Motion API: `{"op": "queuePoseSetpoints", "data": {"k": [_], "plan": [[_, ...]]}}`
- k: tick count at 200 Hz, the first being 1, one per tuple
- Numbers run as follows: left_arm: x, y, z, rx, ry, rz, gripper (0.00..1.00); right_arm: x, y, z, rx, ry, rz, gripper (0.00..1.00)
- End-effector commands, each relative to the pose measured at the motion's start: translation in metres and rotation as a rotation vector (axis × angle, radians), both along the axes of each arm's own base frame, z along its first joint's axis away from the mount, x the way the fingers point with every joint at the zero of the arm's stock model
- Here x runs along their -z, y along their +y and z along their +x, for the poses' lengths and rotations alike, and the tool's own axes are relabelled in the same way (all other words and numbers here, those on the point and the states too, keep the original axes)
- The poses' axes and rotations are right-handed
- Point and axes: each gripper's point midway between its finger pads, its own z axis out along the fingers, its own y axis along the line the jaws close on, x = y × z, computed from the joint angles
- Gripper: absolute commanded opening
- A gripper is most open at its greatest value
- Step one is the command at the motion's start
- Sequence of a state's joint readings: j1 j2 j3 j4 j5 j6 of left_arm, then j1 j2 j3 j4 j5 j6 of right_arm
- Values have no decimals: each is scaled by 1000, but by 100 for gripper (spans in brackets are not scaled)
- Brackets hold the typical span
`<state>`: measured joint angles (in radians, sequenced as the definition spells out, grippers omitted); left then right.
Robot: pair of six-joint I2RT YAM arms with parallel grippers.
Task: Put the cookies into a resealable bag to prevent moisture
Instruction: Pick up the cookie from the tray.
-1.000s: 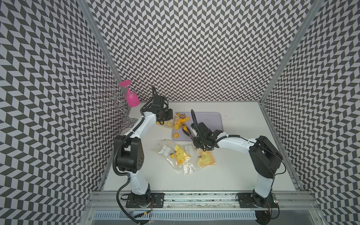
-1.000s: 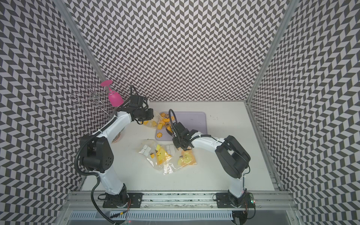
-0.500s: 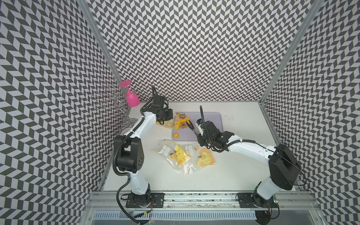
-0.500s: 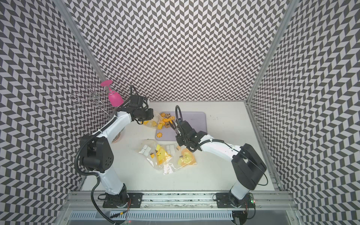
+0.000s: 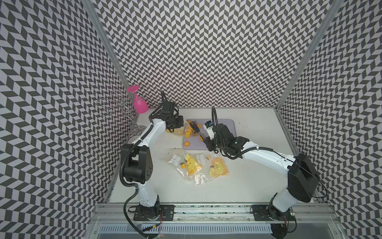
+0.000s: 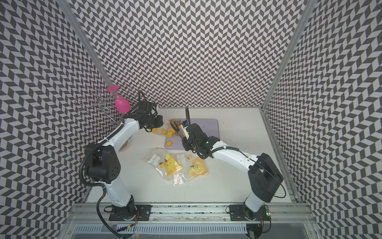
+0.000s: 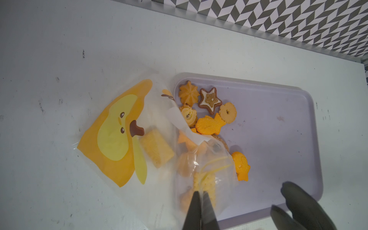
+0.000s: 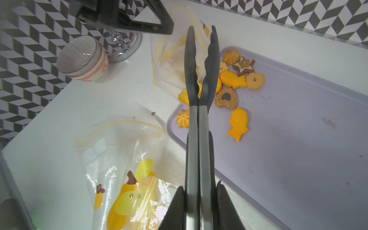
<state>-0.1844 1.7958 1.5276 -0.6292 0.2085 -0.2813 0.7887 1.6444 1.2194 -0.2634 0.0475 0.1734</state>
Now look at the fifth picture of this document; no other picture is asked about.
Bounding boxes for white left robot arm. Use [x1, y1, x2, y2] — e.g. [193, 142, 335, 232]
[119, 100, 184, 208]

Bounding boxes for lilac plastic tray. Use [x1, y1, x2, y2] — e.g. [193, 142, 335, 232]
[182, 119, 237, 150]

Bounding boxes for steel black-tipped tongs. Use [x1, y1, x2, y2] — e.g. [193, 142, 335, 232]
[190, 121, 206, 141]

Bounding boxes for chrome glass drying rack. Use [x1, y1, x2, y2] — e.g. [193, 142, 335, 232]
[96, 89, 146, 144]

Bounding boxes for clear resealable bag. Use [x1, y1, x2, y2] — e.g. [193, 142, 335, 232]
[166, 121, 192, 137]

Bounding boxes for clear printed bag pile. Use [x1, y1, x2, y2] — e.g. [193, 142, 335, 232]
[168, 149, 229, 186]

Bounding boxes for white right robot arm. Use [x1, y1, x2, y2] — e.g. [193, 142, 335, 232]
[199, 120, 320, 215]

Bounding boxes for pink upside-down wine glass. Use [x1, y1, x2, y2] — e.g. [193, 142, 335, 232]
[126, 85, 149, 114]

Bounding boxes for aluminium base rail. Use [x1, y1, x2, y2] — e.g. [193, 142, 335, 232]
[89, 203, 341, 225]

